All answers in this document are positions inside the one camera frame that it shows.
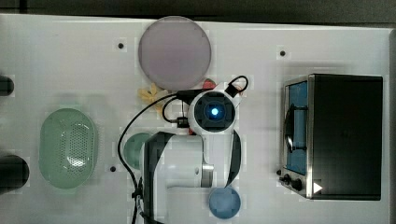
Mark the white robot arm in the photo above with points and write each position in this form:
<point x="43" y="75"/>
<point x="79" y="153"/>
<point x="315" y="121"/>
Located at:
<point x="210" y="157"/>

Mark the green oval strainer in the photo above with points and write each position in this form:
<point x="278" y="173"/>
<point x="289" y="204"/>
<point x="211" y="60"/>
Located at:
<point x="68" y="148"/>

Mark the light red plush strawberry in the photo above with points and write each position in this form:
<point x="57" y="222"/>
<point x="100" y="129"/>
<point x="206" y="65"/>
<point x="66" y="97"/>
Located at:
<point x="209" y="84"/>

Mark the yellow plush banana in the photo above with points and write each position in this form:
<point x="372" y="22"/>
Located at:
<point x="151" y="94"/>

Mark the round lilac plate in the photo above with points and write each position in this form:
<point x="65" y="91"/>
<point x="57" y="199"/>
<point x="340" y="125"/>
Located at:
<point x="175" y="53"/>

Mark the green mug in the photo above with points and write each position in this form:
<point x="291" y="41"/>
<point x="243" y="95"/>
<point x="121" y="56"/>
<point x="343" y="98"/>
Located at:
<point x="132" y="149"/>

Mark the blue bowl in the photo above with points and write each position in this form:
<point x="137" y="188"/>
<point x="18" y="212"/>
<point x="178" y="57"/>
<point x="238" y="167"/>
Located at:
<point x="224" y="203"/>

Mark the silver toaster oven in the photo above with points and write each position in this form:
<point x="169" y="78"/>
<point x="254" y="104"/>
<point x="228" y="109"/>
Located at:
<point x="332" y="129"/>

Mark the black cylinder post lower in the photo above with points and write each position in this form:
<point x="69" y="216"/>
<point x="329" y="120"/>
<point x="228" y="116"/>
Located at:
<point x="14" y="173"/>

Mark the black cylinder post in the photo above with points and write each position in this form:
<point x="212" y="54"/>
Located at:
<point x="6" y="86"/>
<point x="14" y="173"/>

